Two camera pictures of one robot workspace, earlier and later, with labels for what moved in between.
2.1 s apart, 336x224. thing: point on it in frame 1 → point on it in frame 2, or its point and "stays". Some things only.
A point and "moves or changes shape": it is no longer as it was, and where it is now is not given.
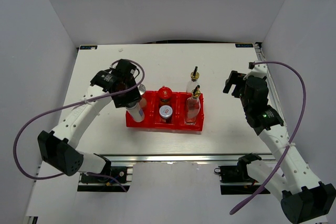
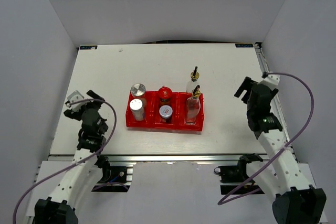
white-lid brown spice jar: [165, 112] stays
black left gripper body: [127, 96] → [77, 115]
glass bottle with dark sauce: [192, 85] stays
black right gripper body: [235, 78] → [247, 85]
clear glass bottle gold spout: [192, 107] stays
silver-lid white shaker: [136, 113] moves or changes shape
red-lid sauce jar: [165, 94] stays
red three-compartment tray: [170, 110] stays
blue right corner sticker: [244, 45] stays
